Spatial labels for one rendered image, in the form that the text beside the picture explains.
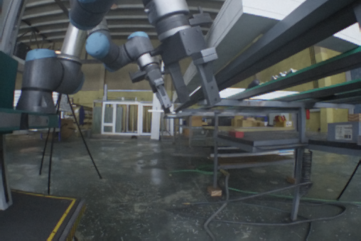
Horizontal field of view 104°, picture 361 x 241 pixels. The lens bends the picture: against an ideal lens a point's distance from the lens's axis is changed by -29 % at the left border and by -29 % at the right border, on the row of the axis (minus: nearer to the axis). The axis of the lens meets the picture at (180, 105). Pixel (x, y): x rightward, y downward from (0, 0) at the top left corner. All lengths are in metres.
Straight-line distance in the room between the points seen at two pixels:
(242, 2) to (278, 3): 0.07
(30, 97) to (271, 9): 0.81
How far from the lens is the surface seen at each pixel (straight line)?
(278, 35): 0.32
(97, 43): 0.74
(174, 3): 0.41
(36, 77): 0.86
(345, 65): 0.53
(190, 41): 0.37
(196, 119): 3.32
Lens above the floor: 0.70
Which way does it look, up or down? 5 degrees up
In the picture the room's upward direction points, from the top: 1 degrees clockwise
